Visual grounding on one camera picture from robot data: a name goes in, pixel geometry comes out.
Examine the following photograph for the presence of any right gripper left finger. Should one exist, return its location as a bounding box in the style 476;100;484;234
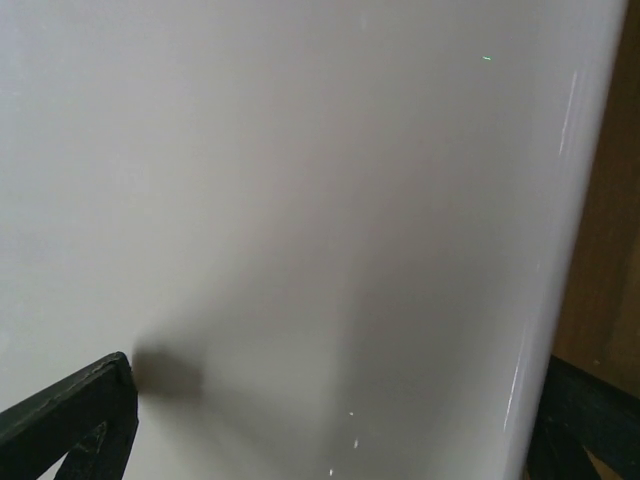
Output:
1;352;139;479

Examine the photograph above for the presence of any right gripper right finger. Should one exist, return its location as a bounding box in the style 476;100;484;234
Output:
526;356;639;479

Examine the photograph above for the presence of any white rectangular tub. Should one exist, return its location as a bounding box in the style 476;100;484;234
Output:
1;1;626;479

